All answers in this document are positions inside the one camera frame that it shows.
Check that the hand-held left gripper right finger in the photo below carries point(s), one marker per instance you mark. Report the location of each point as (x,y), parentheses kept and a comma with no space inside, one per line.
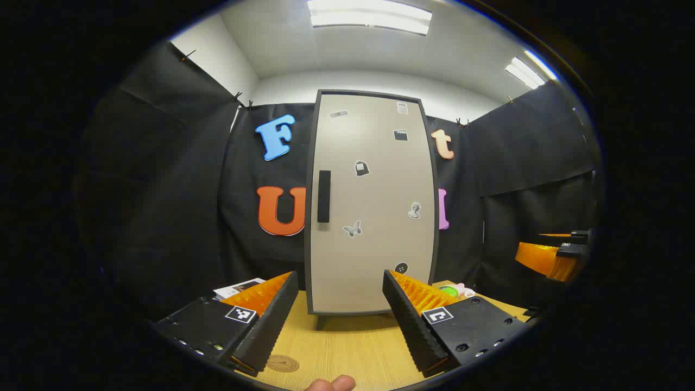
(412,326)

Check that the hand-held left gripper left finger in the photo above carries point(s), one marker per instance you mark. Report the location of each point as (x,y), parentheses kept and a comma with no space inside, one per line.
(271,320)

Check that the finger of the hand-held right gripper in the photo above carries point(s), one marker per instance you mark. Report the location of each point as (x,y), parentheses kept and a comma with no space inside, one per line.
(554,235)
(543,260)

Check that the round wooden coaster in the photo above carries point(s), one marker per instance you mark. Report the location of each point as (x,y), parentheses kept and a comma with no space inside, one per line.
(282,363)

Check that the beige cabinet door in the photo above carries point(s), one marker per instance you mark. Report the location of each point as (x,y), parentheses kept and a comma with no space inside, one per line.
(374,228)

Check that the dark gray cabinet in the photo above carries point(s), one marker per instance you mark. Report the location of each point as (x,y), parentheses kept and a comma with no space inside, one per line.
(307,255)

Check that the stack of books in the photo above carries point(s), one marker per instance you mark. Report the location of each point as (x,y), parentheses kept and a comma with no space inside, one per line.
(239,286)

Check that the green and pink toy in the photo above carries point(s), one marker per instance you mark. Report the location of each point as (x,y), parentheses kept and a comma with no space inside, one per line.
(450,291)

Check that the small ceiling light panel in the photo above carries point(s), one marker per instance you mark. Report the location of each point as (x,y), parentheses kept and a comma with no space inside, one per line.
(526,70)

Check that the black backdrop cloth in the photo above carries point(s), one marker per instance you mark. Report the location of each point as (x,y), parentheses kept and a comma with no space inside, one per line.
(163,190)

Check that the long ceiling light panel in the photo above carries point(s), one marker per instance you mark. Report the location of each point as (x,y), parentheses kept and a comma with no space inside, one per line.
(369,16)

